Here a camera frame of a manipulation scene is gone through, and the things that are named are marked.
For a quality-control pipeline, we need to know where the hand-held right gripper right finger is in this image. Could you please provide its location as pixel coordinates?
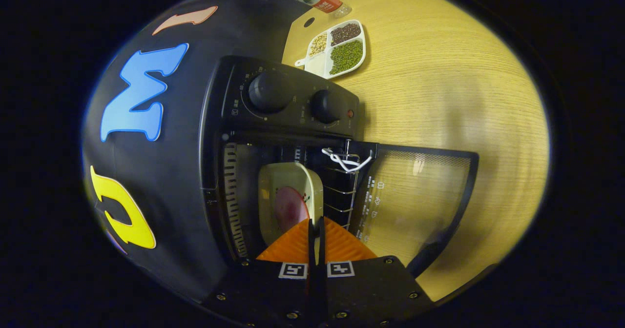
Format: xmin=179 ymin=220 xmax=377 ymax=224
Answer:
xmin=316 ymin=217 xmax=435 ymax=327

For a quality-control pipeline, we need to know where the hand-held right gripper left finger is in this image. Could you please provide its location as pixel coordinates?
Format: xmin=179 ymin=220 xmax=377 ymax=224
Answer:
xmin=203 ymin=218 xmax=314 ymax=327

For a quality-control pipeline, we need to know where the pink meat slice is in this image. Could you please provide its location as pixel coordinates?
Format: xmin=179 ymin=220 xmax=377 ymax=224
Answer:
xmin=273 ymin=186 xmax=310 ymax=234

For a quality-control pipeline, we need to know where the cream square plate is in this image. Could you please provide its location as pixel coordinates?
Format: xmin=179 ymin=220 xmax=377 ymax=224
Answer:
xmin=258 ymin=162 xmax=324 ymax=250

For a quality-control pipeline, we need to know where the black electric oven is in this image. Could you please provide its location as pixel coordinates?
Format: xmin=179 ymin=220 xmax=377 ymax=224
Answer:
xmin=200 ymin=56 xmax=480 ymax=280

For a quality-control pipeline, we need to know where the white divided plate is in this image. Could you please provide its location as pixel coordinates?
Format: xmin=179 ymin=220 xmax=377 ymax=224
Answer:
xmin=294 ymin=20 xmax=367 ymax=80

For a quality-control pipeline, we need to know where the pile of green mung beans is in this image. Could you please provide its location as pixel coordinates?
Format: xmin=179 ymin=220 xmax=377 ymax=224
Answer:
xmin=330 ymin=40 xmax=364 ymax=75

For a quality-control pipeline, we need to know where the pile of yellow soybeans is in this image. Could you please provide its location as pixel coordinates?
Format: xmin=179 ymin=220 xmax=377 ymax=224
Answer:
xmin=309 ymin=34 xmax=328 ymax=57

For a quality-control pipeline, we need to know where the pile of dark red beans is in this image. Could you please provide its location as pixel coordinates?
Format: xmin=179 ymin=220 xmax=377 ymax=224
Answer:
xmin=331 ymin=23 xmax=362 ymax=46

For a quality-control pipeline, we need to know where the oven wire rack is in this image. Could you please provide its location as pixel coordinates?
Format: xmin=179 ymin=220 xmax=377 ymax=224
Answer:
xmin=312 ymin=145 xmax=364 ymax=232

